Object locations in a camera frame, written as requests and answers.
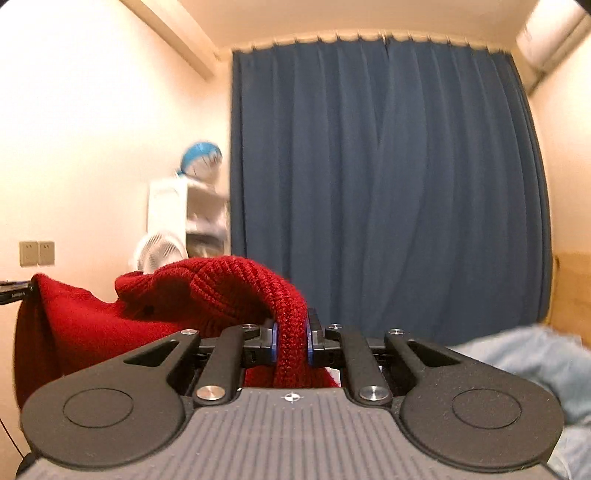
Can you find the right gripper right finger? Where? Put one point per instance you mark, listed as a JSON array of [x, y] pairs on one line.
[[373, 371]]

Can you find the red knit sweater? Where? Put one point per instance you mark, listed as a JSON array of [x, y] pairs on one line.
[[61, 329]]

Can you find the light blue crumpled blanket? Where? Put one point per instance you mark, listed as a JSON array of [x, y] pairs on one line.
[[560, 363]]

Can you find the white shelf unit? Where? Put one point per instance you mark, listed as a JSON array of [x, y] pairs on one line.
[[192, 211]]

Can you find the beige wall socket plate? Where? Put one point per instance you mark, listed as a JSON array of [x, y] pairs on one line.
[[28, 253]]

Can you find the light blue bed sheet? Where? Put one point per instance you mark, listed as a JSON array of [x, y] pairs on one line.
[[571, 458]]

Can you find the dark blue curtain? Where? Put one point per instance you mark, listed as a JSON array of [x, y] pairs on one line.
[[394, 183]]

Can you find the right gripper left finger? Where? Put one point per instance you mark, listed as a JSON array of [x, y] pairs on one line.
[[209, 371]]

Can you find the white air conditioner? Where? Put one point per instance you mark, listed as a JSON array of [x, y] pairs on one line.
[[553, 30]]

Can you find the wooden headboard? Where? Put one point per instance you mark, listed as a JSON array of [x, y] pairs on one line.
[[569, 311]]

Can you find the white electric fan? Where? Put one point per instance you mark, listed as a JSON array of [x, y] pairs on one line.
[[156, 250]]

